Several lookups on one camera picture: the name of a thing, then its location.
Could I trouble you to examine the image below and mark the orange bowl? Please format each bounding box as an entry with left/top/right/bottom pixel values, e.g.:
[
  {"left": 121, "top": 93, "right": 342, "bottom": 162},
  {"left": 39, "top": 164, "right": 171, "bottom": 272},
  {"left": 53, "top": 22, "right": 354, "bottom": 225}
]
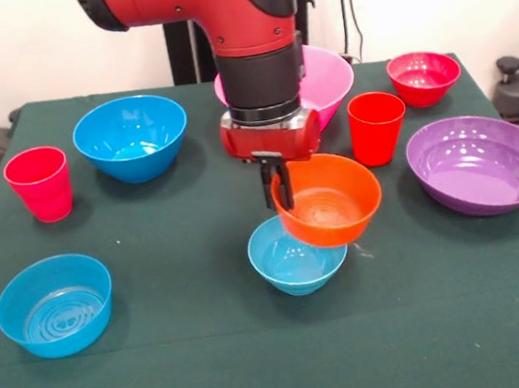
[{"left": 267, "top": 146, "right": 388, "bottom": 255}]

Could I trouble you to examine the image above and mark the red cup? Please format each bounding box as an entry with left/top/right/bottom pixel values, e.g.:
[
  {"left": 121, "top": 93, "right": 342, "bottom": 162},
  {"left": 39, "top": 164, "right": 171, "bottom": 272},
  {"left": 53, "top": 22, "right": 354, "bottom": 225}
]
[{"left": 345, "top": 87, "right": 414, "bottom": 170}]

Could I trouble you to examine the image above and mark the black wall cable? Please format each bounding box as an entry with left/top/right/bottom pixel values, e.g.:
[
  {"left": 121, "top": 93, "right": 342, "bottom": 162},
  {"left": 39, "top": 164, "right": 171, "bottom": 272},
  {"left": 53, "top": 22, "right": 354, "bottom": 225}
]
[{"left": 338, "top": 0, "right": 370, "bottom": 66}]

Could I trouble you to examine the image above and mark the deep blue bowl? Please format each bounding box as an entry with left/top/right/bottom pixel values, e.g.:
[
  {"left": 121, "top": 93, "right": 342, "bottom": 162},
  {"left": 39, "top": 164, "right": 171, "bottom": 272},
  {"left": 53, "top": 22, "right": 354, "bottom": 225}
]
[{"left": 68, "top": 89, "right": 196, "bottom": 192}]

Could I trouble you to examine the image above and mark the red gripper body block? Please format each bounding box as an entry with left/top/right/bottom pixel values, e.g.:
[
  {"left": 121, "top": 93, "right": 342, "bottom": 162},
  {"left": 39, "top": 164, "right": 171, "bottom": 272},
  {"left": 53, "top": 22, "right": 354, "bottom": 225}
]
[{"left": 216, "top": 99, "right": 326, "bottom": 172}]

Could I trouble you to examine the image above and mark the ribbed cyan bowl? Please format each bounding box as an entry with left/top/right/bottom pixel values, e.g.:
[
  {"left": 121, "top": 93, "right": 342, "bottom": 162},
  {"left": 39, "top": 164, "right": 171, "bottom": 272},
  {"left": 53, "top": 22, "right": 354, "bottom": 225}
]
[{"left": 243, "top": 207, "right": 354, "bottom": 303}]

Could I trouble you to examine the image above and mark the ribbed pink-red cup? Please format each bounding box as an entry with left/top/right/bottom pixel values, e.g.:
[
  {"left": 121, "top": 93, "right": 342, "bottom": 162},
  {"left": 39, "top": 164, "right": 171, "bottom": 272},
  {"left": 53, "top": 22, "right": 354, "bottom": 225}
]
[{"left": 0, "top": 142, "right": 77, "bottom": 228}]

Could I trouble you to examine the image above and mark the large pink bowl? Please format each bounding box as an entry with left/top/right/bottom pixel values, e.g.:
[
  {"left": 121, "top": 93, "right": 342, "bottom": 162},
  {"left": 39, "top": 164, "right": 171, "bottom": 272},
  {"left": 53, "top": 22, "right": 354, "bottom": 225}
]
[{"left": 210, "top": 39, "right": 362, "bottom": 144}]

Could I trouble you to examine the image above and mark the flat-bottomed blue bowl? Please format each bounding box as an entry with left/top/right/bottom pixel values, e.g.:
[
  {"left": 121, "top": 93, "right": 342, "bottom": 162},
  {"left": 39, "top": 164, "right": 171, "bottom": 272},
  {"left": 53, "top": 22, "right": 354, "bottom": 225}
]
[{"left": 0, "top": 249, "right": 121, "bottom": 366}]

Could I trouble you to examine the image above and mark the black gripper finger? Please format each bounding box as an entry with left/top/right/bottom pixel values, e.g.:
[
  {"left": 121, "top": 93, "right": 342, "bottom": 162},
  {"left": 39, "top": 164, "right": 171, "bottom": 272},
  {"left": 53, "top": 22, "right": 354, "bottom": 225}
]
[
  {"left": 258, "top": 162, "right": 278, "bottom": 211},
  {"left": 274, "top": 160, "right": 296, "bottom": 211}
]

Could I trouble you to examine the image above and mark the wide purple bowl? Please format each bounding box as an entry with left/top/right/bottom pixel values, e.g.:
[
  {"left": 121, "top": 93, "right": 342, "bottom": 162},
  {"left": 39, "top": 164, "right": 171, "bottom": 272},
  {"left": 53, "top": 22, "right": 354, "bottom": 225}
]
[{"left": 401, "top": 108, "right": 519, "bottom": 226}]

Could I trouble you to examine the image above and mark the dark green table cloth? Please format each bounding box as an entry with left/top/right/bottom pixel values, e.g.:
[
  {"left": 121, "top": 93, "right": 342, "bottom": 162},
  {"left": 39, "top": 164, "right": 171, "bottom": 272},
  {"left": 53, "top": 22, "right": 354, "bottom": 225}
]
[{"left": 0, "top": 42, "right": 519, "bottom": 388}]

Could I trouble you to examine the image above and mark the small crimson bowl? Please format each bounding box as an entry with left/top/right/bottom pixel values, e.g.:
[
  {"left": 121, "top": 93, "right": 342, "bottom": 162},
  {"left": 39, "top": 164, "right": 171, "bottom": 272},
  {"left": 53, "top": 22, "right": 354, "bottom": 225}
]
[{"left": 384, "top": 47, "right": 466, "bottom": 113}]

